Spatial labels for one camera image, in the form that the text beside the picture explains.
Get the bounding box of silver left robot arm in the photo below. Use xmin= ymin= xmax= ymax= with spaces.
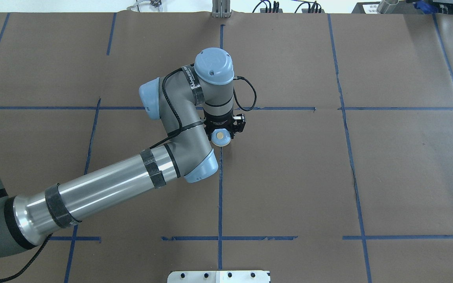
xmin=0 ymin=47 xmax=243 ymax=258

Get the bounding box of silver metal cup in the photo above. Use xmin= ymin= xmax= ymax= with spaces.
xmin=376 ymin=0 xmax=399 ymax=14

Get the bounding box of white camera mast with base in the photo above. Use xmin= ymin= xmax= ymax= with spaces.
xmin=167 ymin=270 xmax=271 ymax=283

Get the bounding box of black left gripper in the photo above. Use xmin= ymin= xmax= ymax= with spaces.
xmin=204 ymin=112 xmax=234 ymax=140

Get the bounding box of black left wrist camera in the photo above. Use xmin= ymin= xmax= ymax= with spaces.
xmin=232 ymin=114 xmax=246 ymax=133

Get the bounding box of aluminium frame post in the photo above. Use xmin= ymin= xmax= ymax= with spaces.
xmin=212 ymin=0 xmax=232 ymax=18

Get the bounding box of blue and white bell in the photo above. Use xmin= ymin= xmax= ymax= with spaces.
xmin=210 ymin=128 xmax=232 ymax=147

